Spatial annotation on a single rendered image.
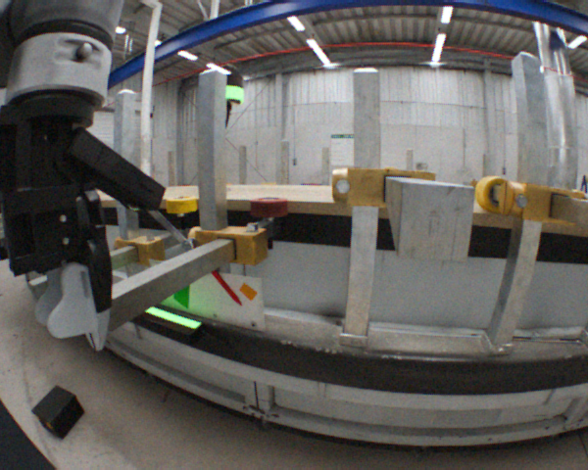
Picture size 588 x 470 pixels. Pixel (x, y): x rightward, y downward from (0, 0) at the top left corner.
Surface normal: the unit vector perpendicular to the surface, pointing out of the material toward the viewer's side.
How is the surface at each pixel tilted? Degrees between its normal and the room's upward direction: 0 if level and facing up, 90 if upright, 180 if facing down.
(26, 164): 90
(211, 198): 90
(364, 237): 90
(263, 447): 0
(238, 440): 0
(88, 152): 89
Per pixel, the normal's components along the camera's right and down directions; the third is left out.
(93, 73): 1.00, 0.01
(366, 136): -0.31, 0.22
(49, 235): 0.95, 0.07
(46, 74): 0.59, 0.18
